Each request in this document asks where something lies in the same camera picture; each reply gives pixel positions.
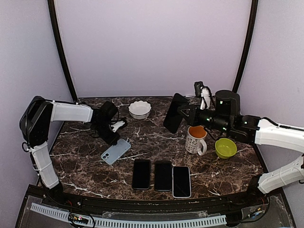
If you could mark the lime green bowl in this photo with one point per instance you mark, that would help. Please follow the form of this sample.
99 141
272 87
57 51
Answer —
225 148

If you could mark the black front rail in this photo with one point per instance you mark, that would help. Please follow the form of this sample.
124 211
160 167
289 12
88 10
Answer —
210 204

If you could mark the white slotted cable duct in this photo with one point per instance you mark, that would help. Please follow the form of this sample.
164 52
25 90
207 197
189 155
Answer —
128 220

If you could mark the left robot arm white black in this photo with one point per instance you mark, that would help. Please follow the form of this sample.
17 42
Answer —
35 124

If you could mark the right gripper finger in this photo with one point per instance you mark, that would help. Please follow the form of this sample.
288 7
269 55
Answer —
186 114
187 108

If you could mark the small dark phone case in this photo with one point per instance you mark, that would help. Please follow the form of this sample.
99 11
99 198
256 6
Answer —
173 119

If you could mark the left black frame post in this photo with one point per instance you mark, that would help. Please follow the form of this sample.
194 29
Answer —
60 49

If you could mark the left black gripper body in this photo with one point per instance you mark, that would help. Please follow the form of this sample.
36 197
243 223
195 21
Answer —
103 133

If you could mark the light blue phone case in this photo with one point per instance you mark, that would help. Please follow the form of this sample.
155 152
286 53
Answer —
113 153

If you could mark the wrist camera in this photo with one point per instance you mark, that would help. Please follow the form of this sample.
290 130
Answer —
204 94
118 125

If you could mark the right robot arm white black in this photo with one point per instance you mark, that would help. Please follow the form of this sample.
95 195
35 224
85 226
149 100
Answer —
251 129

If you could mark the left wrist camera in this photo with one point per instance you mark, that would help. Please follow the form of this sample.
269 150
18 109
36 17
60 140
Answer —
118 125

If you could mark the purple smartphone dark screen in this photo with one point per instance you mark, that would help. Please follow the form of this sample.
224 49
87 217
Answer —
163 176

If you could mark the light blue smartphone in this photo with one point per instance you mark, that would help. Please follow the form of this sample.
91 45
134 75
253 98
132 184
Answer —
181 183

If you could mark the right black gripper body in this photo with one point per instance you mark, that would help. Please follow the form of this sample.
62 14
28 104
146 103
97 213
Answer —
196 119

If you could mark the white patterned mug yellow inside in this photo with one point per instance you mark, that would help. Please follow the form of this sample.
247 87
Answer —
195 140

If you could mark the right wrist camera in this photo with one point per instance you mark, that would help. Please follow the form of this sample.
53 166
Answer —
204 94

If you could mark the white fluted ceramic bowl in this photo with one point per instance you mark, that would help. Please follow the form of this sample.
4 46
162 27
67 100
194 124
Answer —
140 109

